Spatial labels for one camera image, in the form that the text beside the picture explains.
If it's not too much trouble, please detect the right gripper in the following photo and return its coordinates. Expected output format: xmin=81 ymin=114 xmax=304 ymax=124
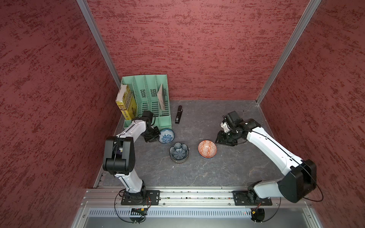
xmin=215 ymin=126 xmax=242 ymax=145

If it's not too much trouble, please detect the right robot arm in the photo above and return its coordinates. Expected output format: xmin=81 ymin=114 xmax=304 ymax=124
xmin=216 ymin=116 xmax=317 ymax=204

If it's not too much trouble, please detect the green plastic desk organizer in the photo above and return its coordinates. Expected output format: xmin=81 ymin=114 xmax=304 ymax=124
xmin=122 ymin=75 xmax=172 ymax=130

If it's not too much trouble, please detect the blue floral rimmed bowl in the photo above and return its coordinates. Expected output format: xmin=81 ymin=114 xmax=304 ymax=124
xmin=159 ymin=128 xmax=175 ymax=144

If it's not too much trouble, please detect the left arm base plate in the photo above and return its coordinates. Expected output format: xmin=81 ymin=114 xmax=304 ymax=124
xmin=119 ymin=190 xmax=160 ymax=206

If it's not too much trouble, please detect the dark flower-shaped bowl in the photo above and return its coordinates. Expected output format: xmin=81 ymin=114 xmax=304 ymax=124
xmin=169 ymin=142 xmax=189 ymax=160

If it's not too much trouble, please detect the pink striped bowl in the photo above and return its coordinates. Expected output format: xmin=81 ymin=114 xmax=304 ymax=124
xmin=172 ymin=159 xmax=187 ymax=164

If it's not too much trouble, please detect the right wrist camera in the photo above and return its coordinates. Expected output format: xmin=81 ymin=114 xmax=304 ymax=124
xmin=221 ymin=111 xmax=243 ymax=133

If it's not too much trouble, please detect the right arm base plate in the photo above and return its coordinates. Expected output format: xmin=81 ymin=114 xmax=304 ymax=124
xmin=232 ymin=191 xmax=272 ymax=207

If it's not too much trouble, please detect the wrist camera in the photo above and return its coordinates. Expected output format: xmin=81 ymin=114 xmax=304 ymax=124
xmin=141 ymin=111 xmax=155 ymax=127
xmin=221 ymin=111 xmax=243 ymax=133

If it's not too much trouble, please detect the black stapler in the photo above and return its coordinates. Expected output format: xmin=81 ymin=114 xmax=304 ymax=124
xmin=175 ymin=105 xmax=183 ymax=124

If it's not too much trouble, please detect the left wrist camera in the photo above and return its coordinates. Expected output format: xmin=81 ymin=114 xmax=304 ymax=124
xmin=141 ymin=111 xmax=155 ymax=127

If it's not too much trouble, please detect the yellow book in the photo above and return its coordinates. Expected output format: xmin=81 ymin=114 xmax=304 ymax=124
xmin=116 ymin=85 xmax=137 ymax=120

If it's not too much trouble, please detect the aluminium mounting rail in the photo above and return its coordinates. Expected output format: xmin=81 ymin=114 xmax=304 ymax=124
xmin=81 ymin=187 xmax=311 ymax=208

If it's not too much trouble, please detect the orange white pattern bowl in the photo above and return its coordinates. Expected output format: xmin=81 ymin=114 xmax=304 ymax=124
xmin=198 ymin=140 xmax=217 ymax=159

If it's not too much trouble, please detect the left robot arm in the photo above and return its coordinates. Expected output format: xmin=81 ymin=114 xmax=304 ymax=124
xmin=102 ymin=117 xmax=160 ymax=202

